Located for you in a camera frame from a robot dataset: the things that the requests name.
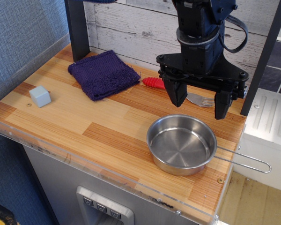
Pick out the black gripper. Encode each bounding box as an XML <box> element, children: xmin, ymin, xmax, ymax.
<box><xmin>156</xmin><ymin>28</ymin><xmax>249</xmax><ymax>120</ymax></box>

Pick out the purple cloth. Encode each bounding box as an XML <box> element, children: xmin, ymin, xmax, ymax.
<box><xmin>68</xmin><ymin>50</ymin><xmax>141</xmax><ymax>101</ymax></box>

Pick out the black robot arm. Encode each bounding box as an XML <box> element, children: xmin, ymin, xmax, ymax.
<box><xmin>156</xmin><ymin>0</ymin><xmax>249</xmax><ymax>120</ymax></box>

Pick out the silver metal pan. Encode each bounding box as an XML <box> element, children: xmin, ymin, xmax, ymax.
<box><xmin>146</xmin><ymin>114</ymin><xmax>272</xmax><ymax>177</ymax></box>

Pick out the white toy sink counter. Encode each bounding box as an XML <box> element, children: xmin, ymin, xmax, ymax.
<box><xmin>233</xmin><ymin>89</ymin><xmax>281</xmax><ymax>190</ymax></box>

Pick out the silver button panel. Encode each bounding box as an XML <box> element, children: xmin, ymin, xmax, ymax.
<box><xmin>76</xmin><ymin>186</ymin><xmax>134</xmax><ymax>225</ymax></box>

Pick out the grey cube block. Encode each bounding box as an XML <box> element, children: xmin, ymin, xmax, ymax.
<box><xmin>29</xmin><ymin>85</ymin><xmax>51</xmax><ymax>108</ymax></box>

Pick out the clear acrylic table guard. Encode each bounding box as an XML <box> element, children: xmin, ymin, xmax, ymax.
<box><xmin>0</xmin><ymin>117</ymin><xmax>247</xmax><ymax>223</ymax></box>

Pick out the yellow black object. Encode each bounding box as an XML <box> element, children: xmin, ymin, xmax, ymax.
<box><xmin>0</xmin><ymin>209</ymin><xmax>17</xmax><ymax>225</ymax></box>

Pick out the red handled fork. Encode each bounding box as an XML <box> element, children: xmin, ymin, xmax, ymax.
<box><xmin>142</xmin><ymin>77</ymin><xmax>214</xmax><ymax>107</ymax></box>

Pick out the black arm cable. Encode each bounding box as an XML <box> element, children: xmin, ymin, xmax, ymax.
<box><xmin>217</xmin><ymin>14</ymin><xmax>249</xmax><ymax>54</ymax></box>

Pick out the right dark post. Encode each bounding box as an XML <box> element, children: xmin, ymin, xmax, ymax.
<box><xmin>240</xmin><ymin>0</ymin><xmax>281</xmax><ymax>116</ymax></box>

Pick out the dark post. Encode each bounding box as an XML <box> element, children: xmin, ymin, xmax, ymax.
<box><xmin>64</xmin><ymin>0</ymin><xmax>90</xmax><ymax>61</ymax></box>
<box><xmin>240</xmin><ymin>0</ymin><xmax>281</xmax><ymax>116</ymax></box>

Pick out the left dark post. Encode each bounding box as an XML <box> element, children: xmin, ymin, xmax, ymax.
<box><xmin>64</xmin><ymin>0</ymin><xmax>90</xmax><ymax>61</ymax></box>

